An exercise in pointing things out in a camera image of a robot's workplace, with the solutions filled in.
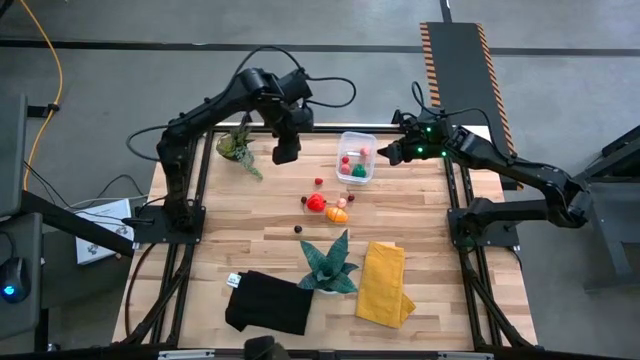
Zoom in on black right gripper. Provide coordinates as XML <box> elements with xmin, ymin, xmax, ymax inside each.
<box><xmin>377</xmin><ymin>124</ymin><xmax>459</xmax><ymax>167</ymax></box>

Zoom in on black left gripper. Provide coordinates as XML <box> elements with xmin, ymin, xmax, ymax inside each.
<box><xmin>269</xmin><ymin>99</ymin><xmax>316</xmax><ymax>166</ymax></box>

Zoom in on clear plastic tupperware container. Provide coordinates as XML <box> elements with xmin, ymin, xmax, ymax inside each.
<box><xmin>335</xmin><ymin>130</ymin><xmax>378</xmax><ymax>186</ymax></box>

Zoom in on small succulent in dark pot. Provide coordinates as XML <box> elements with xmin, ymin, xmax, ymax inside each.
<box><xmin>215</xmin><ymin>124</ymin><xmax>265</xmax><ymax>182</ymax></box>

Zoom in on red toy pepper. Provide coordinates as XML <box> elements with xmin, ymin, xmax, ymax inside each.
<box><xmin>305</xmin><ymin>192</ymin><xmax>328</xmax><ymax>213</ymax></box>

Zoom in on black floor mat striped edges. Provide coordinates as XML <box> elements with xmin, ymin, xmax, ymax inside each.
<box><xmin>418</xmin><ymin>21</ymin><xmax>525</xmax><ymax>192</ymax></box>

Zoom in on green snake plant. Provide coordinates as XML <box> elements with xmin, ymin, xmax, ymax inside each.
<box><xmin>297</xmin><ymin>227</ymin><xmax>361</xmax><ymax>295</ymax></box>

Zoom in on yellow cloth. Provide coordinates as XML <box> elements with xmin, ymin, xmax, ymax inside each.
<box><xmin>354</xmin><ymin>241</ymin><xmax>417</xmax><ymax>330</ymax></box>

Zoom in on black cloth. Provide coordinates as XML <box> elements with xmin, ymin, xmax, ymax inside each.
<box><xmin>224</xmin><ymin>270</ymin><xmax>315</xmax><ymax>337</ymax></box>

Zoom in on white booklet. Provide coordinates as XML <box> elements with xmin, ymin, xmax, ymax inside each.
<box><xmin>74</xmin><ymin>198</ymin><xmax>135</xmax><ymax>266</ymax></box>

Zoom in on grey metal stand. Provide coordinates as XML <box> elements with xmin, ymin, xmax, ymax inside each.
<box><xmin>551</xmin><ymin>124</ymin><xmax>640</xmax><ymax>294</ymax></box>

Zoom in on black diagonal desk beam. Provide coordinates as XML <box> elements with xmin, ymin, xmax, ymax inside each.
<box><xmin>19</xmin><ymin>189</ymin><xmax>139</xmax><ymax>259</ymax></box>

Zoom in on dark grey desk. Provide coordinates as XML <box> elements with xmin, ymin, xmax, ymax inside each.
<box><xmin>0</xmin><ymin>93</ymin><xmax>46</xmax><ymax>351</ymax></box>

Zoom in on black computer mouse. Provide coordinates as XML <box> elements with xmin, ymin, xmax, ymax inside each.
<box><xmin>0</xmin><ymin>256</ymin><xmax>32</xmax><ymax>305</ymax></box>

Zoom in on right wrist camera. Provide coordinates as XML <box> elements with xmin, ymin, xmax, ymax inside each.
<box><xmin>397</xmin><ymin>110</ymin><xmax>436</xmax><ymax>134</ymax></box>

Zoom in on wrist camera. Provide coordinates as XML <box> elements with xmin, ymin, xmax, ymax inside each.
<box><xmin>279</xmin><ymin>68</ymin><xmax>315</xmax><ymax>101</ymax></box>
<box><xmin>397</xmin><ymin>110</ymin><xmax>436</xmax><ymax>134</ymax></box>

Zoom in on black aluminium table frame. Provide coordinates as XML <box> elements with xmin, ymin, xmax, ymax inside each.
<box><xmin>112</xmin><ymin>109</ymin><xmax>539</xmax><ymax>351</ymax></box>

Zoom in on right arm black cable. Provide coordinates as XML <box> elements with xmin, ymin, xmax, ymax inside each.
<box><xmin>410</xmin><ymin>81</ymin><xmax>501</xmax><ymax>151</ymax></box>

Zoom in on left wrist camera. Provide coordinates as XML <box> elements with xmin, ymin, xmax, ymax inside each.
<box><xmin>279</xmin><ymin>68</ymin><xmax>315</xmax><ymax>101</ymax></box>

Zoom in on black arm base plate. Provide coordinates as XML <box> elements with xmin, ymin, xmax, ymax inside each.
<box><xmin>447</xmin><ymin>207</ymin><xmax>521</xmax><ymax>249</ymax></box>
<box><xmin>132</xmin><ymin>204</ymin><xmax>206</xmax><ymax>245</ymax></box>

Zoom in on silver bracket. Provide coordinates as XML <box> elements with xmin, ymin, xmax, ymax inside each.
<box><xmin>437</xmin><ymin>351</ymin><xmax>495</xmax><ymax>360</ymax></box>
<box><xmin>157</xmin><ymin>349</ymin><xmax>216</xmax><ymax>360</ymax></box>

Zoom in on yellow cable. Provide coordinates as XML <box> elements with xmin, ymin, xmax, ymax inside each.
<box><xmin>18</xmin><ymin>0</ymin><xmax>65</xmax><ymax>192</ymax></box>

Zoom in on black cable clip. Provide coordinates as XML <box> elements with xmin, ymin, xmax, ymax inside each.
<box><xmin>27</xmin><ymin>103</ymin><xmax>61</xmax><ymax>119</ymax></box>

